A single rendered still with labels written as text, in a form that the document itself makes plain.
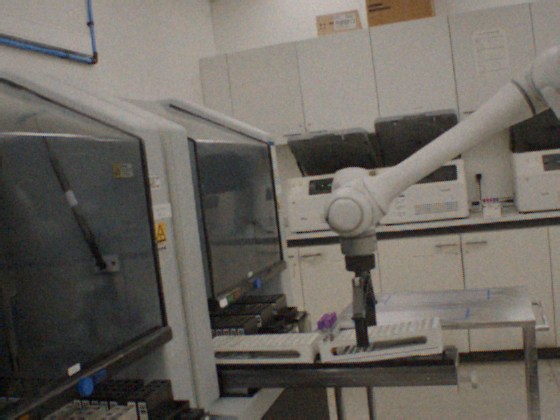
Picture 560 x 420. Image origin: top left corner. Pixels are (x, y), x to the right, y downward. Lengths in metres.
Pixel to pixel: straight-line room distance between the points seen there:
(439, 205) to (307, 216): 0.83
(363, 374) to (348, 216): 0.44
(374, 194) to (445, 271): 2.55
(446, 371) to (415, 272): 2.38
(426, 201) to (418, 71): 0.88
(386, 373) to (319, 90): 2.93
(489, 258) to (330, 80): 1.56
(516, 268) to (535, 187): 0.49
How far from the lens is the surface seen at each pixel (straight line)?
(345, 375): 1.53
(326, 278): 3.94
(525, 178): 3.79
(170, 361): 1.39
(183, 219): 1.47
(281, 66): 4.28
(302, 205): 3.92
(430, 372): 1.50
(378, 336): 1.50
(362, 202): 1.27
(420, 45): 4.12
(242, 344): 1.62
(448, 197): 3.78
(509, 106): 1.47
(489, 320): 1.80
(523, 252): 3.82
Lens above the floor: 1.29
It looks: 3 degrees down
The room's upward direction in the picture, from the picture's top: 7 degrees counter-clockwise
